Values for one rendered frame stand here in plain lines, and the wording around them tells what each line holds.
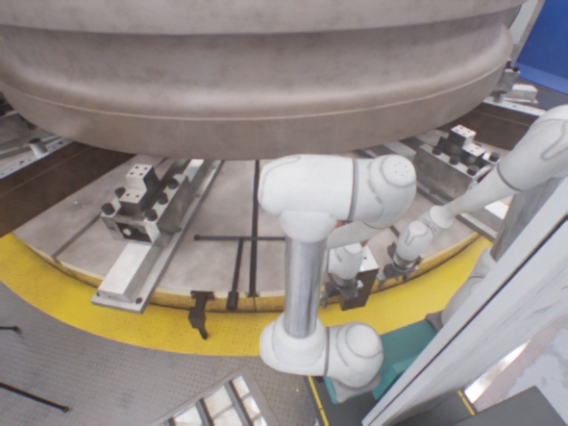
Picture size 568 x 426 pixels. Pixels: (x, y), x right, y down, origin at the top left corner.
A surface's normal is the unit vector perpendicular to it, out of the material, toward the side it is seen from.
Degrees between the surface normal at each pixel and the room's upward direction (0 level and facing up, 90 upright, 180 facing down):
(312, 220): 86
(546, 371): 0
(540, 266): 90
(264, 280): 0
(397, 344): 0
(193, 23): 90
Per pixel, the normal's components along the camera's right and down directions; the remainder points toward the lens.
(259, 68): 0.07, 0.71
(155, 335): 0.00, -0.70
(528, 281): -0.95, 0.22
